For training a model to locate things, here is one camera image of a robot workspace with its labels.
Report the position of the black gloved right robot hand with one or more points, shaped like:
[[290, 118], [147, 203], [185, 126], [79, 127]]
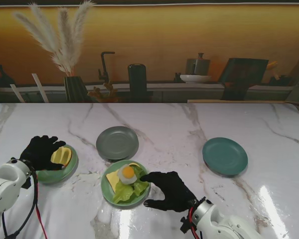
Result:
[[174, 191]]

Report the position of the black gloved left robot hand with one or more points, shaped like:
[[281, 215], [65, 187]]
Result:
[[38, 153]]

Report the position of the yellow toy bread slice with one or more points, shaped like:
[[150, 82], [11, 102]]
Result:
[[61, 155], [112, 180]]

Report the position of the green toy lettuce leaf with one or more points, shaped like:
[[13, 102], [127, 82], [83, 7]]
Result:
[[125, 194]]

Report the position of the toy fried egg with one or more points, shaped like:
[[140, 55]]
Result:
[[127, 173]]

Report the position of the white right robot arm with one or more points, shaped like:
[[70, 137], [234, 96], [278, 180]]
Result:
[[221, 224]]

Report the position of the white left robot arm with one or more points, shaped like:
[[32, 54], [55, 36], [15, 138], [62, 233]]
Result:
[[7, 179]]

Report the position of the light green round plate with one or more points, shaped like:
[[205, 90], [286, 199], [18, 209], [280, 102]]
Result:
[[107, 193], [69, 171]]

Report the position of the dark teal round plate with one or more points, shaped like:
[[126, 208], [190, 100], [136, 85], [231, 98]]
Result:
[[224, 156]]

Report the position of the white flat stick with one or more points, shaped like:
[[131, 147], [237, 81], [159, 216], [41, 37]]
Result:
[[17, 93], [41, 88]]

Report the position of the dark ribbed vase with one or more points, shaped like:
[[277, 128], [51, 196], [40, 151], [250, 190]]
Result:
[[74, 89]]

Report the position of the grey round plate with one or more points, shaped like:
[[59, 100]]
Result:
[[117, 143]]

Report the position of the yellow ginger root decoration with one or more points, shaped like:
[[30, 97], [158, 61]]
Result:
[[107, 95]]

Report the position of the black kitchen faucet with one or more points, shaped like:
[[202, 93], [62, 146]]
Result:
[[104, 64]]

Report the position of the white pampas grass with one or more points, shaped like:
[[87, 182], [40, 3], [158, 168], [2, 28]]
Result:
[[64, 44]]

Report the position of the white shallow bowl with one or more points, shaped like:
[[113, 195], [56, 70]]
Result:
[[195, 79]]

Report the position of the black cylinder canister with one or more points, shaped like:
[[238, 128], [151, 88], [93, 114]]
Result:
[[137, 82]]

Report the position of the grey lidded pot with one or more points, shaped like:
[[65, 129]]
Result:
[[198, 66]]

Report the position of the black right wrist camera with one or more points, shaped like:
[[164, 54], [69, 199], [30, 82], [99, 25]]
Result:
[[185, 225]]

